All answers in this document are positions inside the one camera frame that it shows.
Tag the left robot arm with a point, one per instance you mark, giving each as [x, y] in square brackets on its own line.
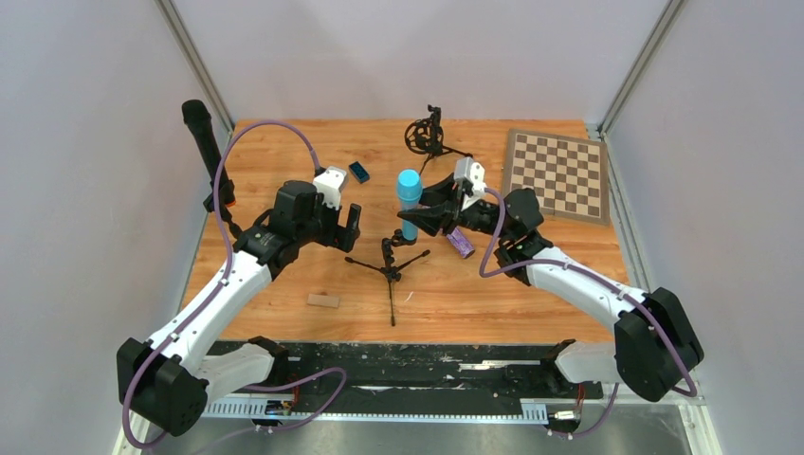
[170, 378]

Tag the wooden chessboard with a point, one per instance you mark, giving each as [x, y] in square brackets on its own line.
[569, 175]

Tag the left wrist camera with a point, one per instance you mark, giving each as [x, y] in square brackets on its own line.
[331, 183]

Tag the blue toy brick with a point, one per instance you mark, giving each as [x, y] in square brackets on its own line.
[359, 172]

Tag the blue microphone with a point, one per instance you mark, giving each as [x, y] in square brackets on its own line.
[408, 191]

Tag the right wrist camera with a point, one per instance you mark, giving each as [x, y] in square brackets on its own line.
[468, 176]

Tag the black microphone orange end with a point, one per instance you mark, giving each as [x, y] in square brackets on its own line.
[197, 118]

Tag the small wooden block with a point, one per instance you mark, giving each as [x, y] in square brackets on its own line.
[324, 301]

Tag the purple glitter microphone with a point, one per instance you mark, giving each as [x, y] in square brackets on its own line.
[460, 242]

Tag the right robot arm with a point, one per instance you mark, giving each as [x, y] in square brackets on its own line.
[654, 348]

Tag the black tripod shock-mount stand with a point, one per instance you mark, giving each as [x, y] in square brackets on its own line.
[425, 136]

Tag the black tripod clip mic stand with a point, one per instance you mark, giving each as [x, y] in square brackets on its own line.
[391, 269]

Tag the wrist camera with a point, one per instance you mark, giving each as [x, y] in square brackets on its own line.
[331, 183]
[468, 176]

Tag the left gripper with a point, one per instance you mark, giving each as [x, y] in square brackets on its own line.
[338, 225]

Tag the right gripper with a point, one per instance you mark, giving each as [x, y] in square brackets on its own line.
[456, 205]

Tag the black round-base mic stand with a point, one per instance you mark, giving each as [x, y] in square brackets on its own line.
[223, 213]

